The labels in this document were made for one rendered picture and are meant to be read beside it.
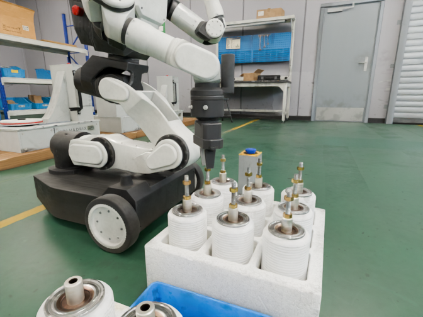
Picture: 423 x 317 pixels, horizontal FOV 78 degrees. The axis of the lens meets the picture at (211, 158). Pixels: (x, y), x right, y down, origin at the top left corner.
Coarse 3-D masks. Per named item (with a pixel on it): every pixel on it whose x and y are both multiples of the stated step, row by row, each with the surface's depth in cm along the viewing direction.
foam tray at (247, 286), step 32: (320, 224) 71; (160, 256) 60; (192, 256) 57; (256, 256) 57; (320, 256) 57; (192, 288) 58; (224, 288) 55; (256, 288) 51; (288, 288) 48; (320, 288) 48
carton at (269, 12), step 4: (268, 8) 473; (276, 8) 468; (280, 8) 465; (260, 12) 481; (264, 12) 478; (268, 12) 475; (272, 12) 472; (276, 12) 469; (280, 12) 466; (284, 12) 485; (256, 16) 486; (260, 16) 483; (264, 16) 479; (268, 16) 476; (272, 16) 474; (276, 16) 470
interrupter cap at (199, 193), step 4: (212, 188) 77; (196, 192) 74; (200, 192) 74; (212, 192) 75; (216, 192) 74; (220, 192) 74; (196, 196) 72; (200, 196) 71; (204, 196) 71; (208, 196) 71; (212, 196) 71; (216, 196) 71
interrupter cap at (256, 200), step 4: (236, 196) 71; (240, 196) 71; (252, 196) 71; (256, 196) 71; (236, 200) 69; (240, 200) 69; (252, 200) 70; (256, 200) 69; (260, 200) 69; (240, 204) 66; (244, 204) 66; (248, 204) 66; (252, 204) 66; (256, 204) 66
